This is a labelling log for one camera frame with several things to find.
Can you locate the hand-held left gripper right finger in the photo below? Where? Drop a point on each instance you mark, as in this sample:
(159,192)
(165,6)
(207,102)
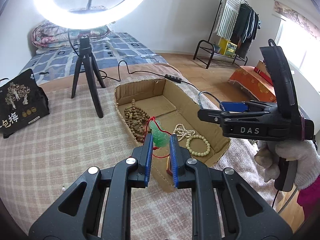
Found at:
(173,160)

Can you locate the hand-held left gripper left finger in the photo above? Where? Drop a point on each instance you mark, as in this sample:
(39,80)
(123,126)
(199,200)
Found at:
(149,160)

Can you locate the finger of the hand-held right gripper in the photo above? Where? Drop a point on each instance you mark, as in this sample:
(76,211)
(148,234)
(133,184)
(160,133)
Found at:
(212,115)
(235,106)

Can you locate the white pearl strand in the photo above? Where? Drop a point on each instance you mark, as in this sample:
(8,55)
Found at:
(178,129)

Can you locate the cardboard box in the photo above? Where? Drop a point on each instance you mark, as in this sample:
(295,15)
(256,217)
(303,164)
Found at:
(162,100)

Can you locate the person's right forearm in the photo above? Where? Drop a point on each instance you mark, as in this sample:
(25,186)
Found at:
(311,195)

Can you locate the person's right hand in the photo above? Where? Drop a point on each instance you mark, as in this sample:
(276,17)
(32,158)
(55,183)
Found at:
(307,162)

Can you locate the orange patterned cloth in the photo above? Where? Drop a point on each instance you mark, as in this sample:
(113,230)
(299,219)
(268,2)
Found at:
(250,80)

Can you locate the red box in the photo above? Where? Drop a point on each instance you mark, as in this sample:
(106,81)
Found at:
(262,73)

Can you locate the yellow box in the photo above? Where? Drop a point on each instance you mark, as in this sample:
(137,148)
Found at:
(228,47)

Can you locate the small potted plant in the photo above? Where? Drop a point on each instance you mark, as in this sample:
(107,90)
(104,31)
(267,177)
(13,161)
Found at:
(217,48)

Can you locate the black clothes rack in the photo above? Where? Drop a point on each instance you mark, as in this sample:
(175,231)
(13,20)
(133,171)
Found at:
(200,46)

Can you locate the window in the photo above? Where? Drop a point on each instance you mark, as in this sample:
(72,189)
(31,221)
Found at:
(300,50)

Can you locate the pink checked blanket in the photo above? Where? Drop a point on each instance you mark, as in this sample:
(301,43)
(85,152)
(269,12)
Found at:
(75,142)

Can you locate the dark hanging clothes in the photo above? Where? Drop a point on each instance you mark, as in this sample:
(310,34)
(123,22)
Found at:
(246,25)

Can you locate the striped hanging cloth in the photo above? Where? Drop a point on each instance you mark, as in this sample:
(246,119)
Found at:
(228,15)

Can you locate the floral curtain valance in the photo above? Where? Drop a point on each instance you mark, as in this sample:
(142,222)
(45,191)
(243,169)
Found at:
(295,15)

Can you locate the blue patterned bedsheet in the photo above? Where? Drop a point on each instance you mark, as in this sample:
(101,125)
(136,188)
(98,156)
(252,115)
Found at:
(120,47)

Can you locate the black tripod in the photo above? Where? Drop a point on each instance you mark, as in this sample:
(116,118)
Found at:
(85,47)

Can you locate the black snack bag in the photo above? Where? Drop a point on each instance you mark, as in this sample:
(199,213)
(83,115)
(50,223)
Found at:
(22,105)

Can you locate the folded floral quilt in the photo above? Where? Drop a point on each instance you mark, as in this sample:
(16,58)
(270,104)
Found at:
(50,37)

